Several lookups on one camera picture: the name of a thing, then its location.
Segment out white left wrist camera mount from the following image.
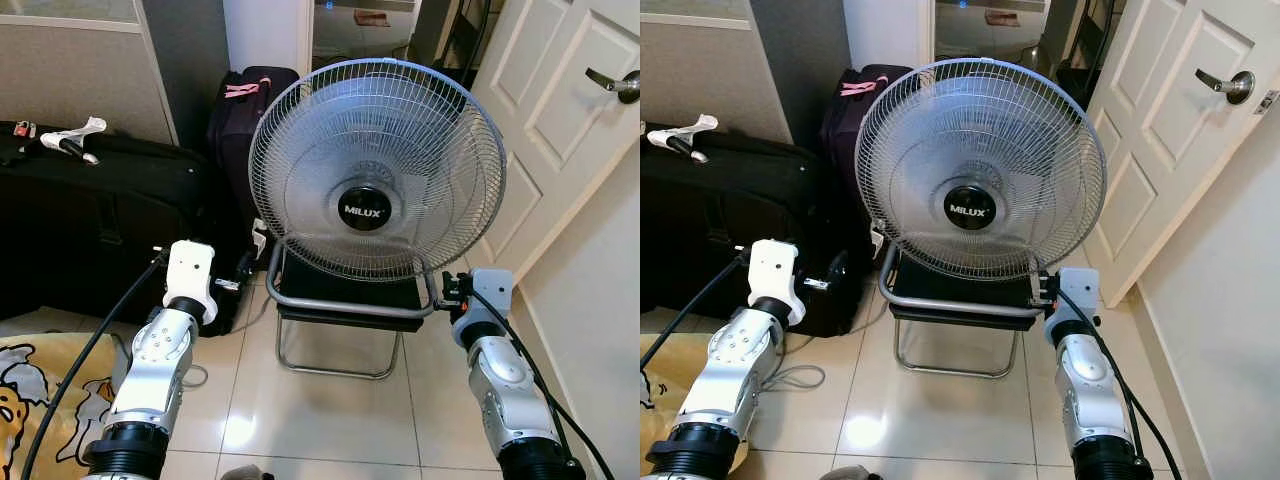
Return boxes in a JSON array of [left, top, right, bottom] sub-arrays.
[[163, 240, 219, 326], [748, 239, 807, 326]]

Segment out white wrapped suitcase handle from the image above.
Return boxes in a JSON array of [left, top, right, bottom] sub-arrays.
[[648, 114, 719, 164], [40, 116, 108, 166]]

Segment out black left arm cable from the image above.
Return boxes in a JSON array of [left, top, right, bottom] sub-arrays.
[[20, 250, 171, 480], [640, 255, 751, 371]]

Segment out grey Milux electric fan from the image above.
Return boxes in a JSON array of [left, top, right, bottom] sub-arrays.
[[855, 57, 1108, 281], [248, 58, 507, 283]]

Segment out metal door lever handle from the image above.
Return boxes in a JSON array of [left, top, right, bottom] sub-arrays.
[[1195, 68, 1256, 106], [585, 67, 641, 105]]

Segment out white panel door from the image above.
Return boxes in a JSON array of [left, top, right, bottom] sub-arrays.
[[1083, 0, 1280, 308], [465, 0, 641, 283]]

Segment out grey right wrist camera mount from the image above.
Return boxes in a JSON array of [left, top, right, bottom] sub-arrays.
[[452, 268, 514, 326], [1045, 267, 1101, 323]]

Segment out large black suitcase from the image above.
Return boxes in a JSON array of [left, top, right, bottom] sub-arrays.
[[0, 122, 251, 336], [640, 122, 881, 338]]

